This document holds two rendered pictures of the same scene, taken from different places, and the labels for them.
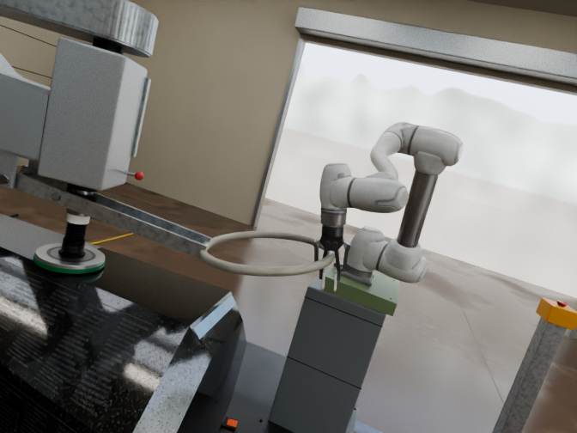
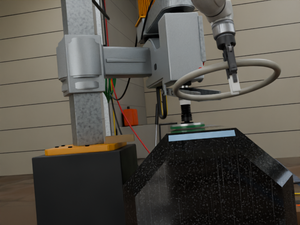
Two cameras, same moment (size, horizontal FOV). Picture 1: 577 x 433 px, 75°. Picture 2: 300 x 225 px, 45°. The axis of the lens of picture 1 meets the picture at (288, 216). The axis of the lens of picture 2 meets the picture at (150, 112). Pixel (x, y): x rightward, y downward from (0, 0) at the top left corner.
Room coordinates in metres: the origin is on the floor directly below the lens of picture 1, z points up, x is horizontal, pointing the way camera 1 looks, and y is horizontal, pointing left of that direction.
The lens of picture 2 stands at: (0.84, -1.58, 0.91)
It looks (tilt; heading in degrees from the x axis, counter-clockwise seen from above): 1 degrees up; 86
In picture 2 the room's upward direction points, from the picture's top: 5 degrees counter-clockwise
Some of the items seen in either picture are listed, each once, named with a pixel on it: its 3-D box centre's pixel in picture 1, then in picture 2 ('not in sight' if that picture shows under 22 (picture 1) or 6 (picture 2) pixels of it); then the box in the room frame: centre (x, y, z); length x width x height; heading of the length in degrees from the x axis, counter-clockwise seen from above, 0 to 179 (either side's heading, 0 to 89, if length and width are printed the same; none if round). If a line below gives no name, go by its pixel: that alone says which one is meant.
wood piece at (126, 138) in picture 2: not in sight; (120, 138); (0.80, 0.99, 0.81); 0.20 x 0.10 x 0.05; 177
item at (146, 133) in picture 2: not in sight; (149, 151); (1.19, 4.10, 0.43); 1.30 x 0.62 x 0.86; 75
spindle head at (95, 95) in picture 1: (69, 116); (177, 53); (1.23, 0.78, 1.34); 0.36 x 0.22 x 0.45; 97
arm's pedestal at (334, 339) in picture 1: (330, 355); not in sight; (1.93, -0.43, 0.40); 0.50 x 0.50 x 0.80; 75
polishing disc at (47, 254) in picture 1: (71, 255); (187, 124); (1.24, 0.70, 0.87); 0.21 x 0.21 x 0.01
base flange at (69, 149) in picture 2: not in sight; (88, 146); (0.56, 1.09, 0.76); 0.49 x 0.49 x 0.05; 79
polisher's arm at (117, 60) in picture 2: not in sight; (106, 62); (0.75, 1.17, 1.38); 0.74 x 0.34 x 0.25; 24
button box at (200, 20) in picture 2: (130, 115); (200, 39); (1.36, 0.64, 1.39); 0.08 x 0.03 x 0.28; 97
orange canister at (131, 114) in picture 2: not in sight; (131, 117); (0.96, 4.04, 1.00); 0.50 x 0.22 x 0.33; 75
